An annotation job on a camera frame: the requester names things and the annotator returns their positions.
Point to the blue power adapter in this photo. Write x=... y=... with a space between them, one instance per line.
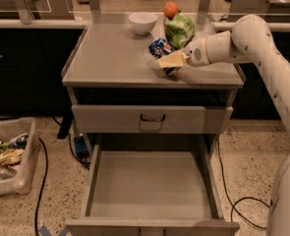
x=80 y=147

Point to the clear plastic bin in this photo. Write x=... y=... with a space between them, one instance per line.
x=9 y=129

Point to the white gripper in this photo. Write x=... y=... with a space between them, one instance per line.
x=196 y=55

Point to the closed grey top drawer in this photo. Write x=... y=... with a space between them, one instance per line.
x=126 y=119

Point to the black drawer handle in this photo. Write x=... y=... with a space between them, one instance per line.
x=161 y=119

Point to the dark chip bag in bin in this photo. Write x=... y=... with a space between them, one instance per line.
x=19 y=142

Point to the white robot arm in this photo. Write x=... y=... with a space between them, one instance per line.
x=250 y=41

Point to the orange fruit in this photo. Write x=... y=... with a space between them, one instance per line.
x=170 y=10

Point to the yellow snack bag in bin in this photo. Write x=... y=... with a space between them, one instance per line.
x=11 y=156

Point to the green chip bag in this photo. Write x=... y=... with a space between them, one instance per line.
x=179 y=30

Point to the grey drawer cabinet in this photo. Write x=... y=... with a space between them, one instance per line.
x=111 y=65

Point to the blue pepsi can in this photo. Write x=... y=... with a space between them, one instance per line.
x=159 y=48

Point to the white ceramic bowl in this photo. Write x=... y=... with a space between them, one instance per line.
x=142 y=23

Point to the open grey middle drawer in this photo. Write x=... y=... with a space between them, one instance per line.
x=151 y=193

